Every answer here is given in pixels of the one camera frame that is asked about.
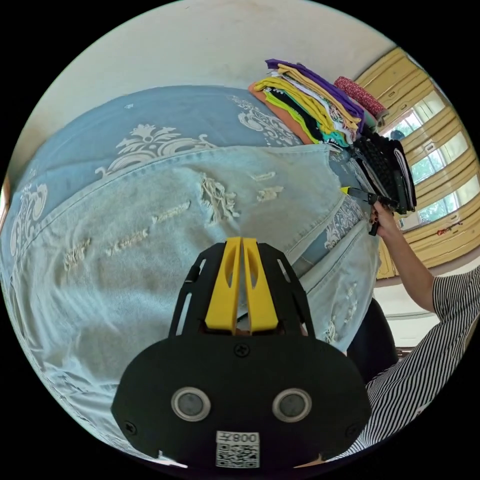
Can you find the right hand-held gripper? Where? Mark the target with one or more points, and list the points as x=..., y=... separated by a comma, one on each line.
x=362, y=195

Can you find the pile of clothes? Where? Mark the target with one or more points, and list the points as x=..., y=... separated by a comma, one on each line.
x=315, y=105

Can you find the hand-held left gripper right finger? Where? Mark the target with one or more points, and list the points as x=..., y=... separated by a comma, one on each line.
x=262, y=307

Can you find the person's right forearm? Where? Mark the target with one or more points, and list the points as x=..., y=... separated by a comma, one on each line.
x=408, y=266

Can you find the light blue ripped jeans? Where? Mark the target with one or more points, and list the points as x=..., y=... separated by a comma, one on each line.
x=150, y=262

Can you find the window with yellow shutters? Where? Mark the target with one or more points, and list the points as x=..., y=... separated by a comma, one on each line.
x=431, y=137

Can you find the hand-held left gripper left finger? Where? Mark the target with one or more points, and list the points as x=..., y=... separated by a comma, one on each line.
x=221, y=300

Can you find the person's right hand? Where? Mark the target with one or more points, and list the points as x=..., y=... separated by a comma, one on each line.
x=386, y=221

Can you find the person's body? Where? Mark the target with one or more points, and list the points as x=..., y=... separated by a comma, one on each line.
x=431, y=375

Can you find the bed with blue printed sheet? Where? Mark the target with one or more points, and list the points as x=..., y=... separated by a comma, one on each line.
x=168, y=108

